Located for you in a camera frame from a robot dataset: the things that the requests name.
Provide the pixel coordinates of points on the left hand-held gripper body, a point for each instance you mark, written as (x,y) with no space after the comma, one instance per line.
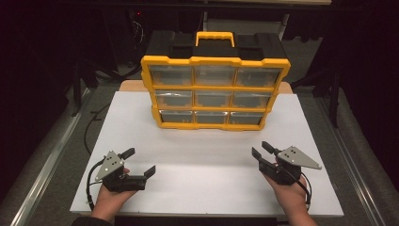
(109,164)

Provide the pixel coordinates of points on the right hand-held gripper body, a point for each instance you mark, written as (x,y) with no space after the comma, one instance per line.
(295,158)

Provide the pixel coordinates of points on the clear plastic drawer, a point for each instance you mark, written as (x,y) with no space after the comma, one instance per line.
(246,118)

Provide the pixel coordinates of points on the yellow black drawer organizer cabinet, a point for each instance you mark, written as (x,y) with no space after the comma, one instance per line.
(213,60)

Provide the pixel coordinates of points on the person's left hand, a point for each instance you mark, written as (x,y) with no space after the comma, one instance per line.
(108,201)

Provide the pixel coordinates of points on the person's right hand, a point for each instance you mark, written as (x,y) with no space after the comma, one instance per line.
(290,197)

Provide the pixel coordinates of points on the set of clear drawers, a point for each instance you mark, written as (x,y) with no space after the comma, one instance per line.
(171,75)

